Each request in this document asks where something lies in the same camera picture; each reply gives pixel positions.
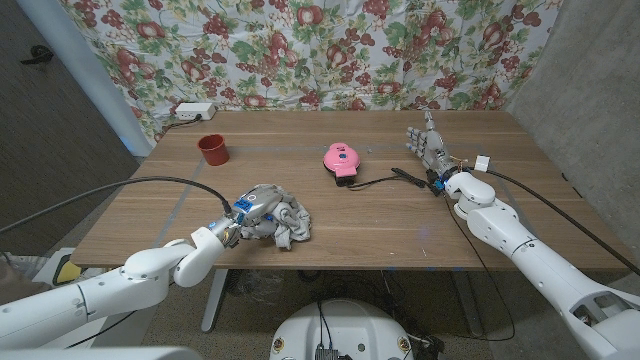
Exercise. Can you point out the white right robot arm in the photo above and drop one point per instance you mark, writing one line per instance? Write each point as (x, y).
(540, 275)

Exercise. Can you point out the white robot torso edge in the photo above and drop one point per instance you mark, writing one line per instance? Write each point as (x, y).
(100, 354)

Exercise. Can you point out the pale blue pillar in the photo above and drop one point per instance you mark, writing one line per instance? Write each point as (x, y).
(85, 70)

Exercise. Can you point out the red cup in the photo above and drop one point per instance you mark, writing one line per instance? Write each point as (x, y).
(214, 149)

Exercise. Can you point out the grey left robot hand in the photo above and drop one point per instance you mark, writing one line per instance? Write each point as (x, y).
(260, 205)

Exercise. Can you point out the floral fruit print backdrop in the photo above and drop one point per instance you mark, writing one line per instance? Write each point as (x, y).
(310, 55)

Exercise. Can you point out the grey shirt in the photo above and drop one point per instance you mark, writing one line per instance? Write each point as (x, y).
(296, 220)

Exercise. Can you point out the white table leg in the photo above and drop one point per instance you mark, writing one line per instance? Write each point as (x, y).
(467, 300)
(214, 300)

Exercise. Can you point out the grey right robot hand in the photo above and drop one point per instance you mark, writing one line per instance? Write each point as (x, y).
(434, 147)

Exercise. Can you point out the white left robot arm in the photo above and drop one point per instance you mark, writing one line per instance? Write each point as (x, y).
(110, 290)

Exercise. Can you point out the pink toy waffle maker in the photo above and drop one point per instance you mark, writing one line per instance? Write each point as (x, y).
(341, 159)

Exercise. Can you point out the white power strip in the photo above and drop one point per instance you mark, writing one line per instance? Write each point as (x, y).
(194, 111)

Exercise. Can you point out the yellow black device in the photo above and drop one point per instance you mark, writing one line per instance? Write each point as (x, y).
(67, 272)

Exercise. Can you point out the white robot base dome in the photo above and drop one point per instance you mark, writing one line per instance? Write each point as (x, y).
(340, 330)

